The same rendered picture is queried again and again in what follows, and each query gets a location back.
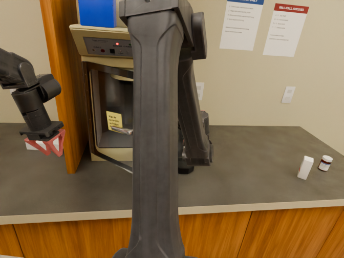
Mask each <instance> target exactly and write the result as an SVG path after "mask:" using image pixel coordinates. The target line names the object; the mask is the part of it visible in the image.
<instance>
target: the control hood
mask: <svg viewBox="0 0 344 258"><path fill-rule="evenodd" d="M69 28H70V31H71V33H72V36H73V39H74V41H75V44H76V47H77V50H78V52H79V54H80V55H88V56H105V57H123V58H133V57H129V56H113V55H95V54H88V52H87V48H86V46H85V43H84V40H83V37H96V38H110V39H124V40H130V35H129V32H128V30H127V28H123V27H114V28H105V27H92V26H82V25H81V24H74V25H70V26H69Z"/></svg>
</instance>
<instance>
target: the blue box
mask: <svg viewBox="0 0 344 258"><path fill-rule="evenodd" d="M78 5H79V16H80V24H81V25H82V26H92V27H105V28H114V27H117V20H116V0H78Z"/></svg>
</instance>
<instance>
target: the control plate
mask: <svg viewBox="0 0 344 258"><path fill-rule="evenodd" d="M83 40H84V43H85V46H86V48H87V52H88V54H95V55H113V56H129V57H133V52H132V46H129V44H131V40H124V39H110V38H96V37H83ZM116 43H119V45H116ZM92 49H95V51H93V50H92ZM101 49H104V50H105V52H101ZM110 49H115V54H112V53H110ZM119 51H122V52H121V53H120V52H119ZM127 51H129V53H127Z"/></svg>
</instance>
